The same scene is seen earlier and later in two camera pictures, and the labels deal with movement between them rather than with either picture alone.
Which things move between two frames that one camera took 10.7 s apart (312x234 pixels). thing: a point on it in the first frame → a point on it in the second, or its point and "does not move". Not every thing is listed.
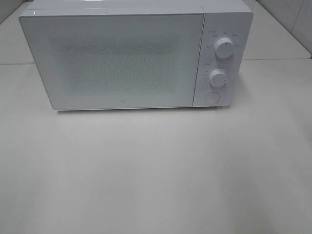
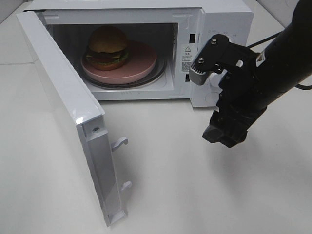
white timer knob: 218,78 does not move
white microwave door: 114,59 → 87,112
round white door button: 212,97 does not move
